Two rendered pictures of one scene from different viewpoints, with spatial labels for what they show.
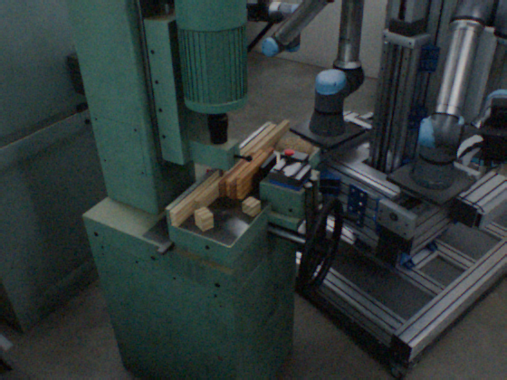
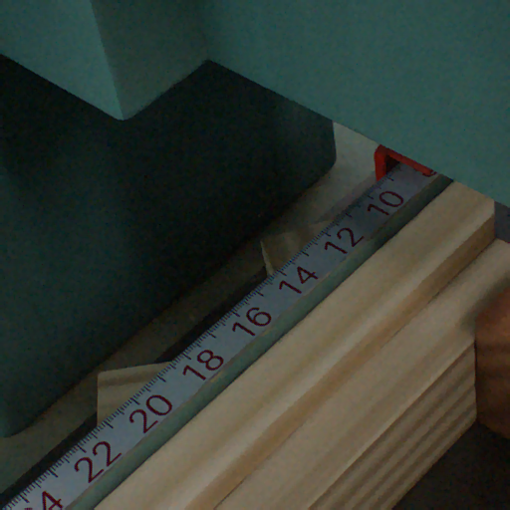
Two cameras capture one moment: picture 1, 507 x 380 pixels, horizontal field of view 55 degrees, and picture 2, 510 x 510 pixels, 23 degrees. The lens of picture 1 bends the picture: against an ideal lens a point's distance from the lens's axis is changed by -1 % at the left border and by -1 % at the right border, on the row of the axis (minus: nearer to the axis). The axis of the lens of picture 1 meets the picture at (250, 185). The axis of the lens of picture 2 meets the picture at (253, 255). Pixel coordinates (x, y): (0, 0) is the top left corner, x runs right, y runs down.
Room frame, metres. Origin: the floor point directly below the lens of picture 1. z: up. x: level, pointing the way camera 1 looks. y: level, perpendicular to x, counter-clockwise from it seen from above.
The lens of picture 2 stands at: (0.98, 0.06, 1.23)
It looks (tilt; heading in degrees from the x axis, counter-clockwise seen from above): 45 degrees down; 21
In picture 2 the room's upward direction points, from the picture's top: 11 degrees counter-clockwise
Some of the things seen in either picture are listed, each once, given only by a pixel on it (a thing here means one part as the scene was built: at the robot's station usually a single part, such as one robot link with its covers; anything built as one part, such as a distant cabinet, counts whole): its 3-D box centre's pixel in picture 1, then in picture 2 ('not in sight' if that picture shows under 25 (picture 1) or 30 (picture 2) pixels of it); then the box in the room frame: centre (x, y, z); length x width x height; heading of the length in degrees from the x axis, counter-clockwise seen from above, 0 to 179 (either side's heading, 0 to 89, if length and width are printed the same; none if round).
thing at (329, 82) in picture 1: (330, 90); not in sight; (1.81, -0.33, 0.98); 0.13 x 0.12 x 0.14; 143
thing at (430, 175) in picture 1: (434, 165); not in sight; (1.42, -0.63, 0.87); 0.15 x 0.15 x 0.10
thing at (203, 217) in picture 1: (204, 219); not in sight; (1.08, 0.13, 0.92); 0.04 x 0.04 x 0.05; 35
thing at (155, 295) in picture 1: (203, 299); not in sight; (1.31, 0.19, 0.36); 0.58 x 0.45 x 0.71; 59
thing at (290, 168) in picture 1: (291, 167); not in sight; (1.23, -0.12, 0.99); 0.13 x 0.11 x 0.06; 149
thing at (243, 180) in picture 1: (253, 175); not in sight; (1.27, -0.01, 0.94); 0.17 x 0.02 x 0.07; 149
